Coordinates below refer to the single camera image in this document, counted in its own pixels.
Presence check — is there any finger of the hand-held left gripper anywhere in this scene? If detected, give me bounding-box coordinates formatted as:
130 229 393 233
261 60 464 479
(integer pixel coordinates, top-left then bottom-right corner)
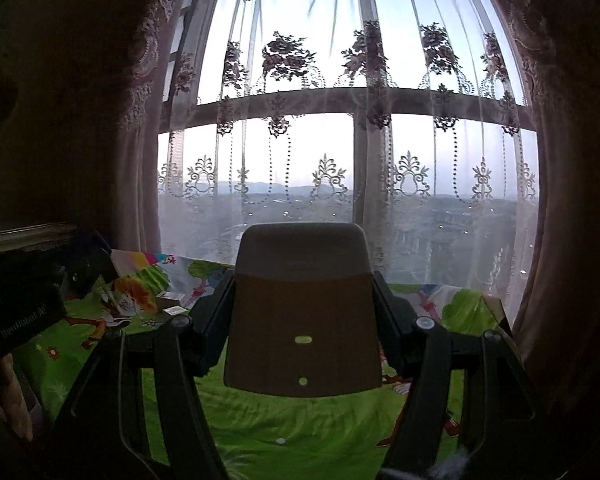
59 246 113 302

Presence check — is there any brown embroidered curtain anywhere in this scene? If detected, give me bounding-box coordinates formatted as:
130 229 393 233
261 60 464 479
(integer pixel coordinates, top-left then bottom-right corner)
472 0 600 411
0 0 221 281

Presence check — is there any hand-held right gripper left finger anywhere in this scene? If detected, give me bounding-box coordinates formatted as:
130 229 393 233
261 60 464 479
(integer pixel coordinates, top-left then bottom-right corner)
45 272 237 480

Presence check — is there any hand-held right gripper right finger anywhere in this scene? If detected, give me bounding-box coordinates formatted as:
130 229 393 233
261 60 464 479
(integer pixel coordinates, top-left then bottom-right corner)
372 270 563 480

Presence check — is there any brown box with grey top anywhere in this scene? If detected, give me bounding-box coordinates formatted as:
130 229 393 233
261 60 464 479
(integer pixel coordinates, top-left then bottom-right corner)
223 222 385 398

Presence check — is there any cream dresser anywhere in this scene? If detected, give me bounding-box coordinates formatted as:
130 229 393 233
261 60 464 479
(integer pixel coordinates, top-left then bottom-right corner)
0 221 79 257

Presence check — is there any person's left forearm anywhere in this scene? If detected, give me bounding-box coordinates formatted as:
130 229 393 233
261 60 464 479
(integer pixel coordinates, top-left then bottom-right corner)
0 350 35 442

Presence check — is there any green printed blanket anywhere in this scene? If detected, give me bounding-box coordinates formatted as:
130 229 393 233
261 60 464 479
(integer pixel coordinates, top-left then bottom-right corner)
12 252 511 480

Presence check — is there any white lace curtain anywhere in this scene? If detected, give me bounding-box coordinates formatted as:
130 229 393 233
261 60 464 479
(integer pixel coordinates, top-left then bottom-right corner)
157 0 541 288

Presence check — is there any window frame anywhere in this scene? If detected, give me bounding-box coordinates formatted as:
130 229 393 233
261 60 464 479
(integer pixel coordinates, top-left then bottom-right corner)
167 0 538 241

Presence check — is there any colourful striped box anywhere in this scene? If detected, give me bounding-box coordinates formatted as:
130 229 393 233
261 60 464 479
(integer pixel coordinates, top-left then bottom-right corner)
109 249 163 282

